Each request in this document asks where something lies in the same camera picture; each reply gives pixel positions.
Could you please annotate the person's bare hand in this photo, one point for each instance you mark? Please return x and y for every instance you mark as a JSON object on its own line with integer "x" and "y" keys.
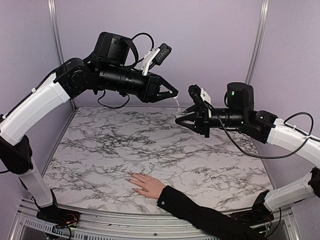
{"x": 146, "y": 185}

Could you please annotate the front aluminium rail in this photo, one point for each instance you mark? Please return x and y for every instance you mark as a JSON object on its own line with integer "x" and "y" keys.
{"x": 128, "y": 219}

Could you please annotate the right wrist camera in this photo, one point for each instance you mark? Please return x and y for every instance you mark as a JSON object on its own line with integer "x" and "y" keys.
{"x": 199, "y": 96}

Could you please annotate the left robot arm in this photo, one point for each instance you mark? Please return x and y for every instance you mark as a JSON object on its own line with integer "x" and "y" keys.
{"x": 113, "y": 65}

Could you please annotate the left aluminium frame post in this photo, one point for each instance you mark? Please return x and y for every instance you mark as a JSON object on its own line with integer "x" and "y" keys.
{"x": 55, "y": 31}

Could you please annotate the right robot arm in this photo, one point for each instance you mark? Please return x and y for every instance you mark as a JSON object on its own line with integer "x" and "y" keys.
{"x": 239, "y": 116}

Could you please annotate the clear nail polish bottle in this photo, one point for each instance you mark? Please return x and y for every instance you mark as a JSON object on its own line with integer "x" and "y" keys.
{"x": 180, "y": 112}

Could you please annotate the right aluminium frame post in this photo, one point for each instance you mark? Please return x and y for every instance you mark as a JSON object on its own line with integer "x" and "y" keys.
{"x": 260, "y": 33}

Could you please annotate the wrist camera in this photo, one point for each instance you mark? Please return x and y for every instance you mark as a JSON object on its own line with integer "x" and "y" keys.
{"x": 199, "y": 96}
{"x": 155, "y": 57}

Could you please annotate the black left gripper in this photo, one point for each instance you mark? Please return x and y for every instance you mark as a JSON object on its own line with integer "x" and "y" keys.
{"x": 151, "y": 91}

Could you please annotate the aluminium frame post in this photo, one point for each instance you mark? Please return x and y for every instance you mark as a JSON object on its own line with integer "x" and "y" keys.
{"x": 55, "y": 31}
{"x": 260, "y": 33}

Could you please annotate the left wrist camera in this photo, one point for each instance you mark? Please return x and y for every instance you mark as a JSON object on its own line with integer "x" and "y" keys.
{"x": 155, "y": 57}

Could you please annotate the black sleeved forearm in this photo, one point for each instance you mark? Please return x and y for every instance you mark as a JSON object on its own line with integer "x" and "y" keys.
{"x": 206, "y": 219}

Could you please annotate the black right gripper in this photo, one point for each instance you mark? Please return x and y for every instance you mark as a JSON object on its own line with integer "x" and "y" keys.
{"x": 201, "y": 118}

